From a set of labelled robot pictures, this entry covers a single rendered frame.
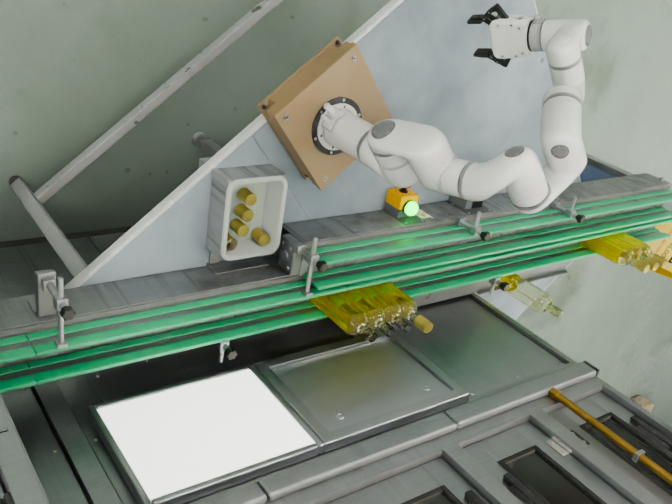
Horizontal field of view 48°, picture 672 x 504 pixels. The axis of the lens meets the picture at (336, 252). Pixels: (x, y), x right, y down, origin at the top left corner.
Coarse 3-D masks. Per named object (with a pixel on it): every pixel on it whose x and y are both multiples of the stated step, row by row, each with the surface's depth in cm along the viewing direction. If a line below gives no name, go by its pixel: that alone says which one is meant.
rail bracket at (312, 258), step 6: (294, 246) 198; (300, 246) 197; (312, 246) 192; (300, 252) 197; (306, 252) 195; (312, 252) 193; (306, 258) 194; (312, 258) 192; (318, 258) 193; (312, 264) 193; (318, 264) 190; (324, 264) 190; (312, 270) 195; (318, 270) 191; (324, 270) 191; (306, 282) 197; (306, 288) 197; (306, 294) 197; (312, 294) 198
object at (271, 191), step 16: (272, 176) 190; (256, 192) 198; (272, 192) 197; (256, 208) 200; (272, 208) 198; (224, 224) 188; (256, 224) 202; (272, 224) 200; (224, 240) 189; (240, 240) 201; (272, 240) 201; (224, 256) 192; (240, 256) 195; (256, 256) 198
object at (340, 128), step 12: (324, 108) 186; (336, 108) 190; (348, 108) 193; (324, 120) 187; (336, 120) 188; (348, 120) 186; (360, 120) 186; (324, 132) 191; (336, 132) 187; (348, 132) 184; (360, 132) 181; (324, 144) 194; (336, 144) 189; (348, 144) 184
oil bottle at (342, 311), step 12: (312, 300) 209; (324, 300) 204; (336, 300) 202; (348, 300) 203; (324, 312) 205; (336, 312) 200; (348, 312) 197; (360, 312) 198; (348, 324) 196; (360, 324) 195
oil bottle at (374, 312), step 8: (352, 296) 204; (360, 296) 205; (360, 304) 201; (368, 304) 202; (376, 304) 203; (368, 312) 199; (376, 312) 199; (384, 312) 201; (368, 320) 199; (376, 320) 199; (376, 328) 200
